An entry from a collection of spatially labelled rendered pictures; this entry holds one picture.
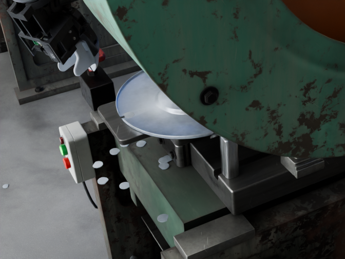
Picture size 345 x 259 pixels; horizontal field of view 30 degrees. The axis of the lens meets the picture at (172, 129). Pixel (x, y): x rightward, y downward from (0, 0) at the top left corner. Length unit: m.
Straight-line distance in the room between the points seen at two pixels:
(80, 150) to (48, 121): 1.23
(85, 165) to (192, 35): 0.92
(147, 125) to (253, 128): 0.49
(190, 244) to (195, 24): 0.59
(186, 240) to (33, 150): 1.49
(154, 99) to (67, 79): 1.67
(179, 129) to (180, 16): 0.58
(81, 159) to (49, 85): 1.42
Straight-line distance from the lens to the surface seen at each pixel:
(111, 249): 1.77
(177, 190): 1.29
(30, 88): 2.94
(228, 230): 1.20
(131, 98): 1.32
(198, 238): 1.19
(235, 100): 0.74
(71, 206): 2.29
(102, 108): 1.31
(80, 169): 1.56
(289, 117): 0.80
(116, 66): 2.99
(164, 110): 1.27
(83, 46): 1.10
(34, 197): 2.37
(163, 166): 1.35
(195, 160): 1.31
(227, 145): 1.16
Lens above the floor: 1.49
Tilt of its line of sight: 35 degrees down
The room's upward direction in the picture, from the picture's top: 6 degrees counter-clockwise
